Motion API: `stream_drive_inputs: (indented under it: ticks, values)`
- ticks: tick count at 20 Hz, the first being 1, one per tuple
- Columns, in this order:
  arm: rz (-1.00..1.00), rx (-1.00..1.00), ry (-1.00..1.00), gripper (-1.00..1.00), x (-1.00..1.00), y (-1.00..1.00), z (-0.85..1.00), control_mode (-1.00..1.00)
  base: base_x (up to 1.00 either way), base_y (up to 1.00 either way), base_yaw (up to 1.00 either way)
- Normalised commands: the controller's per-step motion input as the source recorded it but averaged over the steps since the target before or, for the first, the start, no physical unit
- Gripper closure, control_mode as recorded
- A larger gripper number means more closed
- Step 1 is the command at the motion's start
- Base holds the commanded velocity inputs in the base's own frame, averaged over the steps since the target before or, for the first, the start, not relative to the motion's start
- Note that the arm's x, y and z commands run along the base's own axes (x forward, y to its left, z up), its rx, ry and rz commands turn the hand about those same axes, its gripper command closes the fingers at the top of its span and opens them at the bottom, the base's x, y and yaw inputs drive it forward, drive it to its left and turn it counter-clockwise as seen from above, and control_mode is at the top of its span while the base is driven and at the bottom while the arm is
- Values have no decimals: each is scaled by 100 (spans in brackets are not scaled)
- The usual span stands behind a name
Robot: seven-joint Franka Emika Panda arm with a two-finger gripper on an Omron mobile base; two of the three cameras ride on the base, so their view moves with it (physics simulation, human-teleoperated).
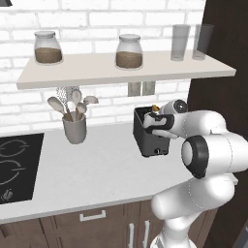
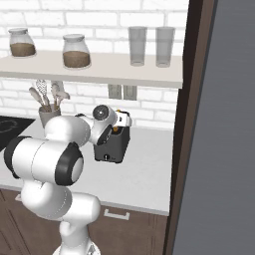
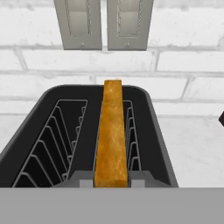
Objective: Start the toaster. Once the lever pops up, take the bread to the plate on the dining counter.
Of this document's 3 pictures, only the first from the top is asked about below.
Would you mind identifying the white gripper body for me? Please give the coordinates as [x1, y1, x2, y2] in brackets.
[150, 127, 179, 140]

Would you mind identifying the wooden spoon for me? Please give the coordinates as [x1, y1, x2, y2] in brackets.
[82, 95, 100, 107]
[71, 89, 83, 121]
[75, 102, 88, 121]
[46, 96, 73, 122]

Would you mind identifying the glass jar with brown filling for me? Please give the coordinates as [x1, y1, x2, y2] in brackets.
[33, 30, 64, 65]
[114, 33, 144, 71]

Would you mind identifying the grey utensil pot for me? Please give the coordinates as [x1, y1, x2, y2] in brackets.
[61, 111, 88, 145]

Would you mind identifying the brown cupboard door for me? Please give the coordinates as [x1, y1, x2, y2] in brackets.
[124, 201, 142, 248]
[140, 199, 169, 248]
[0, 218, 50, 248]

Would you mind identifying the dark brown tall cabinet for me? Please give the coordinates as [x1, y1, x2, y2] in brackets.
[186, 0, 248, 248]

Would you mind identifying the clear drinking glass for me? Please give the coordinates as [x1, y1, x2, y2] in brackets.
[192, 23, 215, 61]
[170, 23, 192, 62]

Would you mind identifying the brown drawer front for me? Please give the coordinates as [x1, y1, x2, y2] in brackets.
[47, 203, 128, 248]

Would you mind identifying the black hob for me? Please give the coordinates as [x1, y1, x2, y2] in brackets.
[0, 133, 45, 205]

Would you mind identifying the white wall shelf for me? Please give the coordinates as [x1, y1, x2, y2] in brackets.
[15, 48, 237, 91]

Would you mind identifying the white cupboard door handle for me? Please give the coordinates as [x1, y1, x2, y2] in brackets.
[128, 223, 135, 248]
[143, 220, 151, 248]

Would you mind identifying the white drawer handle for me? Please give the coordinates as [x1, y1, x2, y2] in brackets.
[78, 209, 108, 223]

